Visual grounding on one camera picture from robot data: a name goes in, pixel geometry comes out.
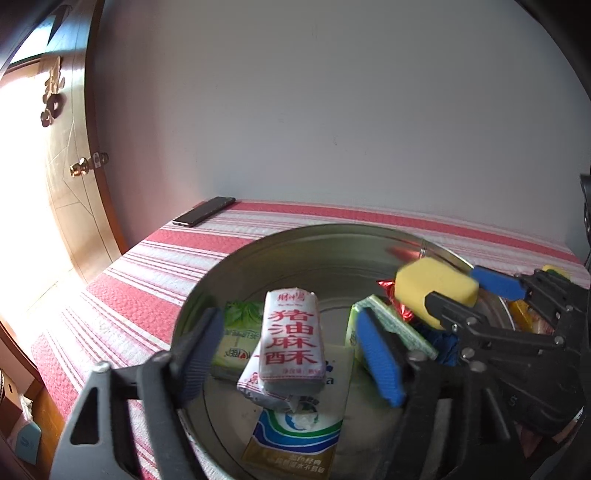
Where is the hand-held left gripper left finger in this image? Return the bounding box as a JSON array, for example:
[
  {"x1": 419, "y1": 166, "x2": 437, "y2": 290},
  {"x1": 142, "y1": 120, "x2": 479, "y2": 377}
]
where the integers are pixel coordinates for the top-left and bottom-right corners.
[{"x1": 48, "y1": 307, "x2": 225, "y2": 480}]

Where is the brass door knob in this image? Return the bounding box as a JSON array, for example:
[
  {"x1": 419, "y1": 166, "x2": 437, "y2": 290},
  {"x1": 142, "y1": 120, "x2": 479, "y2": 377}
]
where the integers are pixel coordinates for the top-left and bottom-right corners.
[{"x1": 70, "y1": 152, "x2": 112, "y2": 178}]

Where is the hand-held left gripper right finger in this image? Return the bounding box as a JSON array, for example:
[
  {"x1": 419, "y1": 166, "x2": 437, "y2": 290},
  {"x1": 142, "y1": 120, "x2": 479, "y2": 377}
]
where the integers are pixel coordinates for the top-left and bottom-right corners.
[{"x1": 355, "y1": 308, "x2": 525, "y2": 480}]

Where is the orange snack packet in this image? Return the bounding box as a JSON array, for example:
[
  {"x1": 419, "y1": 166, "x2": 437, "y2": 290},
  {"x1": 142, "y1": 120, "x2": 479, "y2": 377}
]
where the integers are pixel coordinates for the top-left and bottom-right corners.
[{"x1": 508, "y1": 299, "x2": 557, "y2": 335}]

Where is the cardboard box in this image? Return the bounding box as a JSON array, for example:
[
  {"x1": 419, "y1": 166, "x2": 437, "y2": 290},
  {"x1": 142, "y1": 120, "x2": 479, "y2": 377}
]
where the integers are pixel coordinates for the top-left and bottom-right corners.
[{"x1": 0, "y1": 369, "x2": 25, "y2": 437}]

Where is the wooden door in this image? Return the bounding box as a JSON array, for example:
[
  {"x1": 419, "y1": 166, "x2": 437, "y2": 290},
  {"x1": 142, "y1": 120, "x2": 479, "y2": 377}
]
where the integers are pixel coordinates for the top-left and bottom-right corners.
[{"x1": 0, "y1": 0, "x2": 126, "y2": 289}]

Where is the yellow green sponge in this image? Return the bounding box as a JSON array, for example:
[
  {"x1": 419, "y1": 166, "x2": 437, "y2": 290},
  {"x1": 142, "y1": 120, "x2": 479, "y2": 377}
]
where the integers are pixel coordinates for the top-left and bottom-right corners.
[{"x1": 541, "y1": 264, "x2": 573, "y2": 283}]

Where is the small green tissue pack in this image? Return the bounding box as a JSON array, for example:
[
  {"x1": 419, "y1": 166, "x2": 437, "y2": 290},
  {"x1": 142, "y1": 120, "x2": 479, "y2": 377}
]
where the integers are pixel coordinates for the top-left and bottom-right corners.
[{"x1": 346, "y1": 294, "x2": 439, "y2": 370}]

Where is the teal box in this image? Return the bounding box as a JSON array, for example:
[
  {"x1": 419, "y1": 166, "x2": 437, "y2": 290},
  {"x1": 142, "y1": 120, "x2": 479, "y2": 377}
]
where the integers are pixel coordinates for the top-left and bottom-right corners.
[{"x1": 16, "y1": 421, "x2": 43, "y2": 466}]

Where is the plain yellow sponge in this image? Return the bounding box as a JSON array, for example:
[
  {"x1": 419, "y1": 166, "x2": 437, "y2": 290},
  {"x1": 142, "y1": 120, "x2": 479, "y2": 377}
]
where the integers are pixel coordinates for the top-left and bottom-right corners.
[{"x1": 396, "y1": 257, "x2": 480, "y2": 330}]

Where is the dark smartphone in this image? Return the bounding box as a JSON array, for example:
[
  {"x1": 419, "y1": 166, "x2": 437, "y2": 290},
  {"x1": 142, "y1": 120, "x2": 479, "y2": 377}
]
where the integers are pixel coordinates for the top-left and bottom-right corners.
[{"x1": 173, "y1": 196, "x2": 236, "y2": 228}]

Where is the large green tissue pack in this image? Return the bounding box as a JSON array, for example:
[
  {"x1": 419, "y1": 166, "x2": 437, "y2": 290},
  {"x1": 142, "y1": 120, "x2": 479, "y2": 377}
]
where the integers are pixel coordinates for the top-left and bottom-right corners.
[{"x1": 212, "y1": 301, "x2": 265, "y2": 380}]

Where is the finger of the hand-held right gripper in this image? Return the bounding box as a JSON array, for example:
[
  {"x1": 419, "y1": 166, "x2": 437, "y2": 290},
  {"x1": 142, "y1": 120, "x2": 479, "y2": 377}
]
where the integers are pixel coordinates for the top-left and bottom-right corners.
[
  {"x1": 471, "y1": 266, "x2": 573, "y2": 319},
  {"x1": 425, "y1": 291, "x2": 566, "y2": 367}
]

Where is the red white striped tablecloth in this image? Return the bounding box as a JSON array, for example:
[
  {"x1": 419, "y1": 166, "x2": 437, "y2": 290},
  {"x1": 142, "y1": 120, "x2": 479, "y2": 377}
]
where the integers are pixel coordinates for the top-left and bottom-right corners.
[{"x1": 30, "y1": 198, "x2": 585, "y2": 480}]

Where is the white blue tissue pack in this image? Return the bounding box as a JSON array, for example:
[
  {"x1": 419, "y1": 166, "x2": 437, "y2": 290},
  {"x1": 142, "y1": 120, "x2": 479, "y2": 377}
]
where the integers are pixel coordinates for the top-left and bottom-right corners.
[{"x1": 241, "y1": 344, "x2": 356, "y2": 480}]

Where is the blue wrapper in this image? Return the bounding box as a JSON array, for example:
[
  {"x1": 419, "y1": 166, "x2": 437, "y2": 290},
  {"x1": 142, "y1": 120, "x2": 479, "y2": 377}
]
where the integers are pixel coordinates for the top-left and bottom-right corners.
[{"x1": 413, "y1": 323, "x2": 462, "y2": 365}]

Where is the white red snack packet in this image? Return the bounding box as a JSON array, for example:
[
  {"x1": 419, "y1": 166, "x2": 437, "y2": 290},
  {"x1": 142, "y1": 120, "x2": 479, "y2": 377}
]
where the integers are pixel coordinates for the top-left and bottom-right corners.
[
  {"x1": 253, "y1": 289, "x2": 326, "y2": 395},
  {"x1": 236, "y1": 353, "x2": 319, "y2": 414}
]

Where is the red shiny packet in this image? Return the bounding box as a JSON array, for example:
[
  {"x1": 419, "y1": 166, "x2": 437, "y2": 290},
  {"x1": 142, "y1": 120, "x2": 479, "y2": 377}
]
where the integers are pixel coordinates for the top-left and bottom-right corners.
[{"x1": 376, "y1": 277, "x2": 416, "y2": 324}]

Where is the dark door ornament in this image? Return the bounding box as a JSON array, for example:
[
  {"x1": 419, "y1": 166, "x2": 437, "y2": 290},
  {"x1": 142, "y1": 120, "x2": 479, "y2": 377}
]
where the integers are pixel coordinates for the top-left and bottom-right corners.
[{"x1": 41, "y1": 56, "x2": 66, "y2": 128}]

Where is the round metal tin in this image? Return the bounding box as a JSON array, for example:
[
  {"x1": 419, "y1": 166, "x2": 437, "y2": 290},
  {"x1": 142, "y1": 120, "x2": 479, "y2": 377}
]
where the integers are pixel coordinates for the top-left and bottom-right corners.
[{"x1": 173, "y1": 223, "x2": 520, "y2": 480}]

